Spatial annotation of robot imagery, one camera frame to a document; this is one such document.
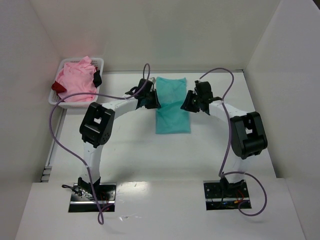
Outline teal t shirt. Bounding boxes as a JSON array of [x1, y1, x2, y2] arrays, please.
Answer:
[[155, 76, 191, 135]]

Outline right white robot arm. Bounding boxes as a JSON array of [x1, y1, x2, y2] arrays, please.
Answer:
[[180, 80, 268, 197]]

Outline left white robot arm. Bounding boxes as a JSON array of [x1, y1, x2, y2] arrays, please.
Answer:
[[77, 77, 161, 195]]

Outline black t shirt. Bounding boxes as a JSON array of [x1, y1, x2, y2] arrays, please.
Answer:
[[93, 70, 102, 88]]

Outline white plastic basket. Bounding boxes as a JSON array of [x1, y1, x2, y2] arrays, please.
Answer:
[[47, 57, 105, 110]]

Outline pink t shirt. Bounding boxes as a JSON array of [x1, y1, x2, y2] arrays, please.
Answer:
[[55, 56, 98, 103]]

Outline red t shirt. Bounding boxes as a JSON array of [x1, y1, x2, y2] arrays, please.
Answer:
[[51, 81, 67, 94]]

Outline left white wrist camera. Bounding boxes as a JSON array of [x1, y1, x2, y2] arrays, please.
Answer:
[[149, 77, 156, 83]]

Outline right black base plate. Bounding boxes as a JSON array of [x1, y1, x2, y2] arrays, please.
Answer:
[[203, 179, 252, 211]]

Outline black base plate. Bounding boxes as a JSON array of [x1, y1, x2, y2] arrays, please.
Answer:
[[61, 183, 117, 213], [203, 179, 252, 211]]

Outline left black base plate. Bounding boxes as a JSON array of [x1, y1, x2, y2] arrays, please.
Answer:
[[61, 183, 117, 213]]

